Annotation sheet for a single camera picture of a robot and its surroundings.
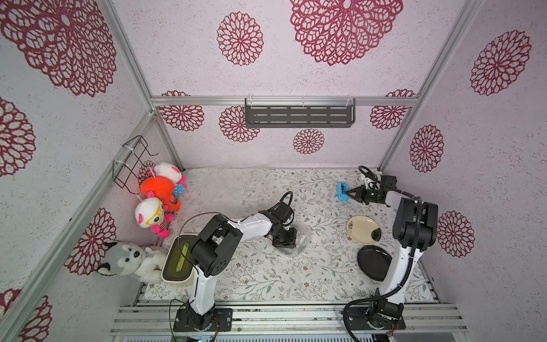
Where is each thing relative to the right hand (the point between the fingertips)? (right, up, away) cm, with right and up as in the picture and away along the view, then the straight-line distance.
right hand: (348, 189), depth 103 cm
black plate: (+4, -29, -17) cm, 34 cm away
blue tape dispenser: (-1, 0, +5) cm, 5 cm away
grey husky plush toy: (-82, -27, -27) cm, 91 cm away
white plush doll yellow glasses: (-83, -9, -22) cm, 87 cm away
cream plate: (+4, -18, -4) cm, 19 cm away
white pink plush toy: (-81, +7, -8) cm, 81 cm away
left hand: (-27, -25, -12) cm, 39 cm away
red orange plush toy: (-83, 0, -15) cm, 84 cm away
